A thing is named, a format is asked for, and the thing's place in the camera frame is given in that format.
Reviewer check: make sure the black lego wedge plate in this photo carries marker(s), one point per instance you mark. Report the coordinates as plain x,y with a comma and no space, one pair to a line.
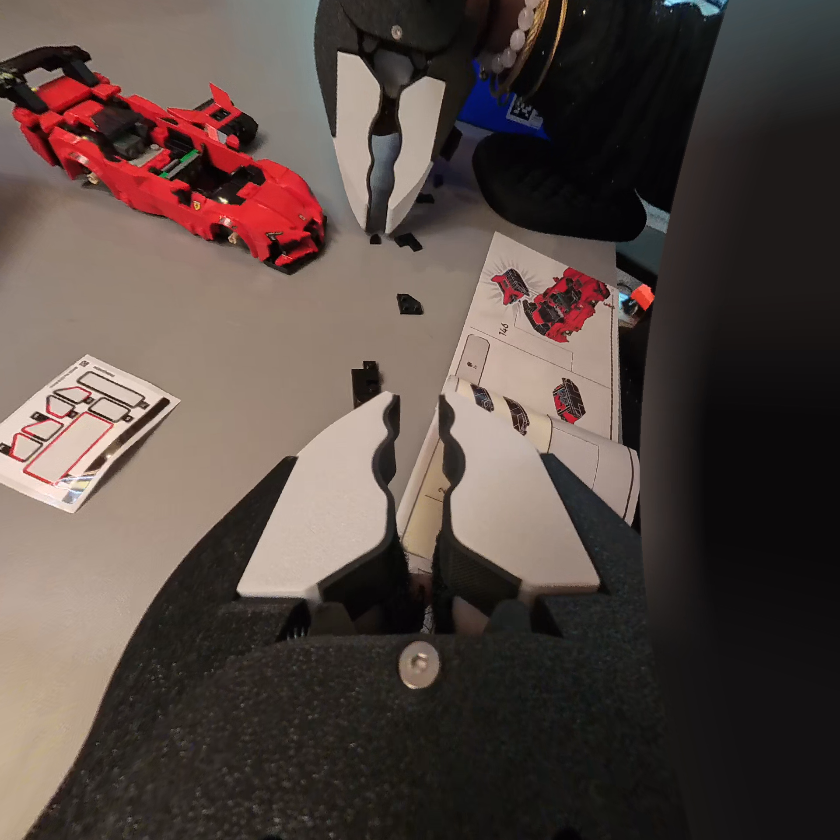
410,304

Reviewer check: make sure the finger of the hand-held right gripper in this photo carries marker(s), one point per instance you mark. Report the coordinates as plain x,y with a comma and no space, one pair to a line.
351,118
423,131

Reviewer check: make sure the person's right forearm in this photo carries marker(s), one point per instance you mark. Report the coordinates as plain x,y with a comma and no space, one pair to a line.
577,184

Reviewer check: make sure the orange plastic piece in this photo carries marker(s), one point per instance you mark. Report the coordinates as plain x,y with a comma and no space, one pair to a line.
642,296

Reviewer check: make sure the blue plastic storage bin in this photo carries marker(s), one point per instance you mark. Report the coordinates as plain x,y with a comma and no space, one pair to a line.
479,108

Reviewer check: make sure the white sticker sheet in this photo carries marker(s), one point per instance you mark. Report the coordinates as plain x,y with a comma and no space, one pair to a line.
72,446

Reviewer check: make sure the lego instruction booklet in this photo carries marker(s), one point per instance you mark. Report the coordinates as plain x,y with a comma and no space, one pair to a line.
544,341

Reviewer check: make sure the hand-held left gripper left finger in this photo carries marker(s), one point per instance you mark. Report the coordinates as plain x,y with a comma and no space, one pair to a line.
321,512

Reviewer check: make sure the red lego car section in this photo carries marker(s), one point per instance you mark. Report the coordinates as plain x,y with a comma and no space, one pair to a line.
220,111

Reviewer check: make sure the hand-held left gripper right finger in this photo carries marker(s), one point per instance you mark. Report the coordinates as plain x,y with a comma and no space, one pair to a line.
512,518

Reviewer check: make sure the person's right hand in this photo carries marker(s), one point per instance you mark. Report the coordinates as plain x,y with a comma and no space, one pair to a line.
495,23

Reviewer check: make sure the small black lego assembly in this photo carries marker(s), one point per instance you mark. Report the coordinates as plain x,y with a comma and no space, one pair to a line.
365,387

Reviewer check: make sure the gold bangle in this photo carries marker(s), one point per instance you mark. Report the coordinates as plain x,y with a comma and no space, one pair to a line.
560,33

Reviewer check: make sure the red lego car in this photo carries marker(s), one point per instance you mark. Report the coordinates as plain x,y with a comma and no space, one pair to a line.
262,190

